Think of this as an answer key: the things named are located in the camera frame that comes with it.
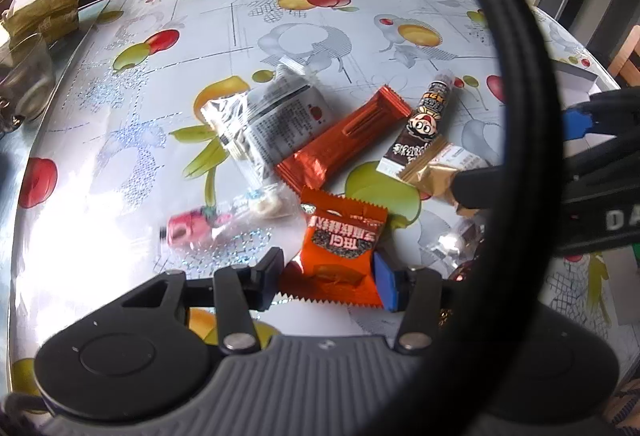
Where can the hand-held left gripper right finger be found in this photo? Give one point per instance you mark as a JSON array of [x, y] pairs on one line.
[[386, 283]]

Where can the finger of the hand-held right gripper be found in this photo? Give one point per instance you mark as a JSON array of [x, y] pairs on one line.
[[575, 123], [480, 188]]

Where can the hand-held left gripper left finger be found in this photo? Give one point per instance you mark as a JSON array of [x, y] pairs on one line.
[[265, 283]]

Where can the white box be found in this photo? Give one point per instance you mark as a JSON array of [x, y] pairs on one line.
[[575, 78]]

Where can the gold foil snack packet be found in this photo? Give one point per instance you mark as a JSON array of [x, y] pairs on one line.
[[435, 171]]

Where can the orange snack packet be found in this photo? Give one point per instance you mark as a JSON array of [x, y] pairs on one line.
[[340, 246]]

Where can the pink clear candy packet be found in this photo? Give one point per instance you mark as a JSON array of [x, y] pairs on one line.
[[215, 218]]

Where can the dark red wrapped candy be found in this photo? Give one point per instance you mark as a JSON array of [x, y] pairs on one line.
[[461, 272]]

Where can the brown white stick packet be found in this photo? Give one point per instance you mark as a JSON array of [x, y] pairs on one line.
[[417, 126]]

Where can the orange-red foil snack bar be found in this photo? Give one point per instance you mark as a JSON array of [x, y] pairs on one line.
[[340, 136]]

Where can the silver clear snack packet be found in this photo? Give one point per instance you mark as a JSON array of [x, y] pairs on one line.
[[270, 116]]

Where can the dark patterned cloth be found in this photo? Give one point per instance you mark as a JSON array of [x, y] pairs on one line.
[[625, 408]]

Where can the fruit print tablecloth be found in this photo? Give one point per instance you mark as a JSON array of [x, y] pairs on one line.
[[310, 41]]

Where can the clear glass cup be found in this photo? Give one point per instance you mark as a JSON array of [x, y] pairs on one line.
[[27, 81]]

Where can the olive green tissue pack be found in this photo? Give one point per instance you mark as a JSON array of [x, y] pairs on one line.
[[45, 16]]

